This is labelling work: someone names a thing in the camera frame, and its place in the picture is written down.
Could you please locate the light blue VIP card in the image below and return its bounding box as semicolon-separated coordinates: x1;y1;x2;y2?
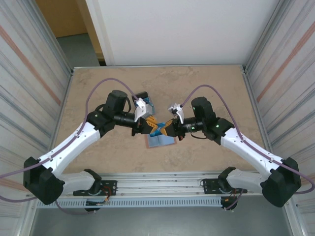
149;122;168;138

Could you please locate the pink card holder wallet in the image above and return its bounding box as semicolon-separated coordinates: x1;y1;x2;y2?
144;134;177;149

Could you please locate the black card stack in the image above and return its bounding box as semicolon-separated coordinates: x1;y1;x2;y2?
132;91;149;101

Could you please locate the ribbed metal side panel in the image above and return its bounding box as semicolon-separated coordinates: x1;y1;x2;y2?
242;0;315;236
0;0;74;236

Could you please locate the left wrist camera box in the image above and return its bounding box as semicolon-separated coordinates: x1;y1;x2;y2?
134;97;155;123

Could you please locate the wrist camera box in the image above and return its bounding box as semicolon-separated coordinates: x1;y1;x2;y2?
167;102;185;125
134;97;155;123

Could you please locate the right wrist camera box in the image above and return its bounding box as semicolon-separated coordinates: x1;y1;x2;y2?
167;102;185;125

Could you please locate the aluminium rail frame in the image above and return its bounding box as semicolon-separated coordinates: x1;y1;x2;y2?
59;171;279;199

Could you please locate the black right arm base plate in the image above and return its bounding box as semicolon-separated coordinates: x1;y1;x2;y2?
200;178;222;196

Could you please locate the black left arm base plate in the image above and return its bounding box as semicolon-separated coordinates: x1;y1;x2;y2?
99;180;118;197

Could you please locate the slotted grey cable duct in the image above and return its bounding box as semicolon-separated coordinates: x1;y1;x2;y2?
36;198;223;209

